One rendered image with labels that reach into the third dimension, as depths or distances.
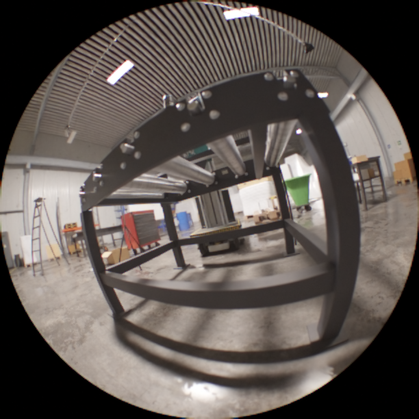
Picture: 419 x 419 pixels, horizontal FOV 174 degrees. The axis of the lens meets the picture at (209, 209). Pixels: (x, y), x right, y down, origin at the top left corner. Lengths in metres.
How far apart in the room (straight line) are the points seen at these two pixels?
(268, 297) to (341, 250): 0.22
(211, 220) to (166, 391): 1.99
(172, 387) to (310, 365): 0.46
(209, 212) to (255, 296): 1.78
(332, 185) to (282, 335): 0.57
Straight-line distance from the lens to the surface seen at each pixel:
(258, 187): 4.50
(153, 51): 8.36
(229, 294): 0.40
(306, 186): 3.56
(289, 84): 0.47
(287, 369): 0.60
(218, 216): 2.05
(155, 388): 0.66
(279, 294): 0.40
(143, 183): 0.92
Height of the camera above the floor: 0.55
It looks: 1 degrees up
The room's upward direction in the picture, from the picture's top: 13 degrees counter-clockwise
